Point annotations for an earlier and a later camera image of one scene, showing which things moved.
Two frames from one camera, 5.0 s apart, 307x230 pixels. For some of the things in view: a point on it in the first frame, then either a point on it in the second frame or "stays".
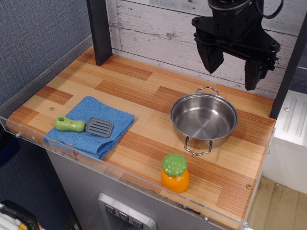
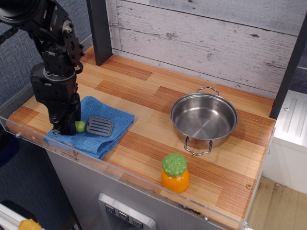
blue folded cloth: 94,145 stays
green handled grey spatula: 93,125 stays
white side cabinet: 286,161 stays
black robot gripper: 236,28 → 57,91
